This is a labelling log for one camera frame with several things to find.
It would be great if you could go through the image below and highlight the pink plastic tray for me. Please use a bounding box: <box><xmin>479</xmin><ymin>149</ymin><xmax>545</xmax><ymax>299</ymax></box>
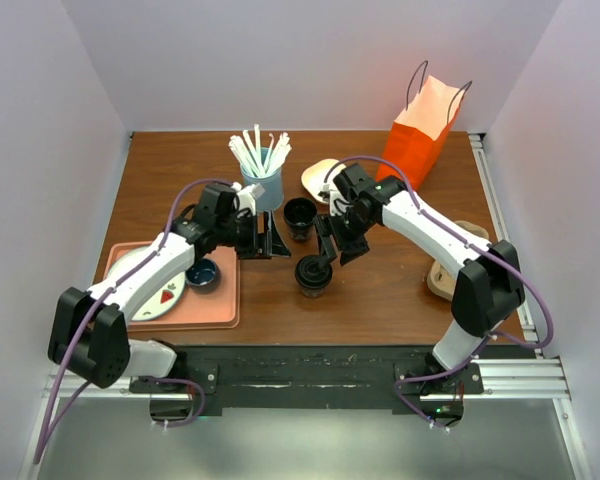
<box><xmin>128</xmin><ymin>247</ymin><xmax>240</xmax><ymax>333</ymax></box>

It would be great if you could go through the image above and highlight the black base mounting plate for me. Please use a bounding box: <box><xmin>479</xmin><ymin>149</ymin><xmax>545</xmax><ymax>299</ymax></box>
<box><xmin>105</xmin><ymin>345</ymin><xmax>484</xmax><ymax>421</ymax></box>

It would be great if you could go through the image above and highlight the cardboard cup carrier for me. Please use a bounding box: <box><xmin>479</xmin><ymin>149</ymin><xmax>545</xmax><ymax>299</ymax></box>
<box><xmin>426</xmin><ymin>220</ymin><xmax>490</xmax><ymax>302</ymax></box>

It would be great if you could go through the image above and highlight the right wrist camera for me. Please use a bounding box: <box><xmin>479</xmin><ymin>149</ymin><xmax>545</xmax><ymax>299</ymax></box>
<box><xmin>319</xmin><ymin>163</ymin><xmax>374</xmax><ymax>216</ymax></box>

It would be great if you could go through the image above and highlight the cream square bowl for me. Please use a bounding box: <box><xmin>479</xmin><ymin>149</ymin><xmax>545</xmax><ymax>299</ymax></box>
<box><xmin>301</xmin><ymin>158</ymin><xmax>345</xmax><ymax>205</ymax></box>

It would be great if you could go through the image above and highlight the black coffee cup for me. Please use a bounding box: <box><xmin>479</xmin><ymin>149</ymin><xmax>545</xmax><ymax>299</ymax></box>
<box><xmin>283</xmin><ymin>197</ymin><xmax>317</xmax><ymax>242</ymax></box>

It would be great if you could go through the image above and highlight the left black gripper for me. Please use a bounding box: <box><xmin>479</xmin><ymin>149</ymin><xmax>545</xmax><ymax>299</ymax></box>
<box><xmin>215</xmin><ymin>208</ymin><xmax>290</xmax><ymax>260</ymax></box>

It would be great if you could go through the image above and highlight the white wrapped straws bundle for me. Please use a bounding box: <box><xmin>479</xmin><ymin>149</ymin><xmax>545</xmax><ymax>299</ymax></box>
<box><xmin>228</xmin><ymin>124</ymin><xmax>292</xmax><ymax>179</ymax></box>

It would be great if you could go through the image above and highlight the white fruit pattern plate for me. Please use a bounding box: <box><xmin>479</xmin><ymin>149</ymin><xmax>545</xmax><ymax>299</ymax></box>
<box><xmin>105</xmin><ymin>246</ymin><xmax>186</xmax><ymax>323</ymax></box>

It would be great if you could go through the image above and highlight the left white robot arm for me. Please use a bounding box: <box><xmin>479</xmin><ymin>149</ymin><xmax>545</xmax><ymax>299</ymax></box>
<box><xmin>48</xmin><ymin>210</ymin><xmax>291</xmax><ymax>392</ymax></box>

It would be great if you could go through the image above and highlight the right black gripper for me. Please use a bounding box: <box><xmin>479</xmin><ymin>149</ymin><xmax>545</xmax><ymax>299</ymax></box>
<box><xmin>314</xmin><ymin>208</ymin><xmax>376</xmax><ymax>270</ymax></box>

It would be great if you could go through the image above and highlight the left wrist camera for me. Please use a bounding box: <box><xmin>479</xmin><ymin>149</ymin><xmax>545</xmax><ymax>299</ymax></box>
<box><xmin>199</xmin><ymin>182</ymin><xmax>265</xmax><ymax>218</ymax></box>

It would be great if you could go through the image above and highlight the brown takeout coffee cup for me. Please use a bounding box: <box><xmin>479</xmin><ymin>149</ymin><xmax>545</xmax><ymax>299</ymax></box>
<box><xmin>296</xmin><ymin>277</ymin><xmax>331</xmax><ymax>298</ymax></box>

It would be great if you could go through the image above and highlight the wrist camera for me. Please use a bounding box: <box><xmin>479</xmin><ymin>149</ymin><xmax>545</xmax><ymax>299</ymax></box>
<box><xmin>199</xmin><ymin>182</ymin><xmax>265</xmax><ymax>218</ymax></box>
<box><xmin>319</xmin><ymin>163</ymin><xmax>374</xmax><ymax>216</ymax></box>

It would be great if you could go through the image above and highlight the dark blue mug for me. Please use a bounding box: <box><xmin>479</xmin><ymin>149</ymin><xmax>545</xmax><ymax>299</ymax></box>
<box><xmin>185</xmin><ymin>258</ymin><xmax>221</xmax><ymax>294</ymax></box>

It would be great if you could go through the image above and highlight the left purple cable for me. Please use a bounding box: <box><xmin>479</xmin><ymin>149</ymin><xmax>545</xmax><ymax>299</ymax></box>
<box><xmin>32</xmin><ymin>178</ymin><xmax>236</xmax><ymax>464</ymax></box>

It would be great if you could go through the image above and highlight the black coffee cup lid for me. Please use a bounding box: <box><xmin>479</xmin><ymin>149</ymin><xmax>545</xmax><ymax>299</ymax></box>
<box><xmin>294</xmin><ymin>255</ymin><xmax>333</xmax><ymax>280</ymax></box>

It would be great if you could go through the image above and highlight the aluminium frame rail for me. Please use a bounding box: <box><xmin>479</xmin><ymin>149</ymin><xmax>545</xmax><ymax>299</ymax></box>
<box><xmin>476</xmin><ymin>359</ymin><xmax>571</xmax><ymax>400</ymax></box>

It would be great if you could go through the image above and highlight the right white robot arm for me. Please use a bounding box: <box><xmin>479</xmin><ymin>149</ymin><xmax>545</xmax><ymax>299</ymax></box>
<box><xmin>296</xmin><ymin>165</ymin><xmax>527</xmax><ymax>393</ymax></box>

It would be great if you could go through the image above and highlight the blue straw holder cup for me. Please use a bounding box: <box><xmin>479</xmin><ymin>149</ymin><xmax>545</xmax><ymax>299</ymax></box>
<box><xmin>240</xmin><ymin>167</ymin><xmax>284</xmax><ymax>213</ymax></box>

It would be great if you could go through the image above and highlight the orange paper gift bag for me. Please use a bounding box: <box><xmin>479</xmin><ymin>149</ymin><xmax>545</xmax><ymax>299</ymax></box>
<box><xmin>382</xmin><ymin>60</ymin><xmax>472</xmax><ymax>190</ymax></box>

